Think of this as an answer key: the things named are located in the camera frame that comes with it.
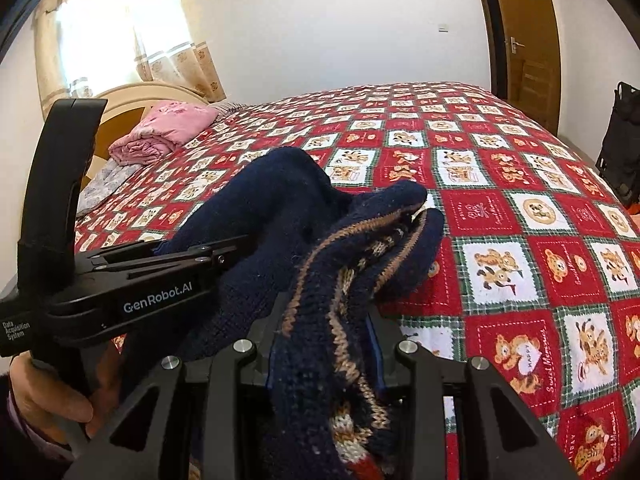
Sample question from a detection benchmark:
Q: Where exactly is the navy brown patterned knit sweater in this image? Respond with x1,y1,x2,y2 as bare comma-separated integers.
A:
120,147,446,480

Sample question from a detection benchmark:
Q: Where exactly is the striped pillow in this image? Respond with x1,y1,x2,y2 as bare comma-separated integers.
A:
209,101,248,117

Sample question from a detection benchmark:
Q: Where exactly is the pink folded blanket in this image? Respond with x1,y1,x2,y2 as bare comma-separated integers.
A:
109,100,218,167

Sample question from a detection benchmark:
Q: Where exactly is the black folded cart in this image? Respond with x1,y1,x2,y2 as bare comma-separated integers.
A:
595,81,640,206

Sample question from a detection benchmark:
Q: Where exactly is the bright window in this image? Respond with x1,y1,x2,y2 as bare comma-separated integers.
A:
55,0,193,96

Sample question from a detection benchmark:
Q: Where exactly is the cream wooden headboard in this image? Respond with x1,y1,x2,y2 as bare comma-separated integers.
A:
75,82,211,196

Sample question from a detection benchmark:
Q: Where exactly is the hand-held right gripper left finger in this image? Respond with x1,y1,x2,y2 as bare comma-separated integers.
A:
65,302,288,480

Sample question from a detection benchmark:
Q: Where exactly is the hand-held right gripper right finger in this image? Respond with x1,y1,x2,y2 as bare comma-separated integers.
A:
367,305,581,480

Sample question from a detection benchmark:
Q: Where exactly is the brown wooden door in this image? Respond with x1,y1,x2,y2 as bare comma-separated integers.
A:
470,0,561,136

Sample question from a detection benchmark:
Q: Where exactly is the grey floral pillow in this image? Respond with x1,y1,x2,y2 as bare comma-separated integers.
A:
75,162,136,221

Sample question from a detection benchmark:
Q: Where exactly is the red checked bear-print bedspread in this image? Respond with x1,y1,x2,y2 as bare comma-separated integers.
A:
75,80,640,480

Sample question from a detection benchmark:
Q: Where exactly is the beige patterned curtain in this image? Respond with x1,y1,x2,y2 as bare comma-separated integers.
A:
32,0,226,106

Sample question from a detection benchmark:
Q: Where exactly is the person's left hand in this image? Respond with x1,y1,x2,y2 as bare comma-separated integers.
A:
10,342,123,445

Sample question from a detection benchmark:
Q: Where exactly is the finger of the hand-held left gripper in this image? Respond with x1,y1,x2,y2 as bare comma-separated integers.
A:
100,251,239,282
80,234,251,268

